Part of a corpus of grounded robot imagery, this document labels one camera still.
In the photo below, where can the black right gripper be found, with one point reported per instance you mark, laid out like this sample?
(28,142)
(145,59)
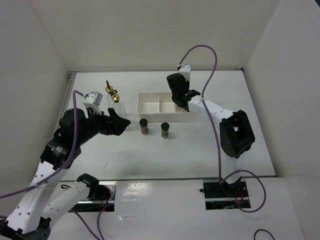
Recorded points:
(187,83)

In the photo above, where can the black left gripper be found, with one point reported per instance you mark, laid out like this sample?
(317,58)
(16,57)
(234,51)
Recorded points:
(116,125)

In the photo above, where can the glass oil bottle gold spout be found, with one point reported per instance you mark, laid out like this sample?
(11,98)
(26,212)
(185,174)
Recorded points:
(118,105)

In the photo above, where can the spice jar black lid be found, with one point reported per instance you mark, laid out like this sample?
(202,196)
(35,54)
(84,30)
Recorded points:
(164,130)
(144,126)

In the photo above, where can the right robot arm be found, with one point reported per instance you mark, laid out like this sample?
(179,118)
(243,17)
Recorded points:
(232,129)

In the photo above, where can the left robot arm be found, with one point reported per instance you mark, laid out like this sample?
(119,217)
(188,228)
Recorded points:
(35,216)

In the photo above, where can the white divided organizer bin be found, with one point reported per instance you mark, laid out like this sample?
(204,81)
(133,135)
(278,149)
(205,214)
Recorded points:
(158,107)

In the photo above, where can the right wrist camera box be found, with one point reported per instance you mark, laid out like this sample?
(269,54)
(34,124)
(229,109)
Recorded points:
(185,71)

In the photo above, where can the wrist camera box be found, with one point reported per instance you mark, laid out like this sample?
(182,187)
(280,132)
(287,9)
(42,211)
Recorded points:
(185,71)
(93,100)

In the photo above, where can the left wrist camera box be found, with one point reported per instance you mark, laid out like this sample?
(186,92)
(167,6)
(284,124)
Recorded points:
(93,100)

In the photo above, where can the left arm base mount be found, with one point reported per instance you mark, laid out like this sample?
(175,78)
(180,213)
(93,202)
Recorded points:
(94,200)

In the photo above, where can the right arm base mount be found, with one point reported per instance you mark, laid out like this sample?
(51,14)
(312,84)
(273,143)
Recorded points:
(224,196)

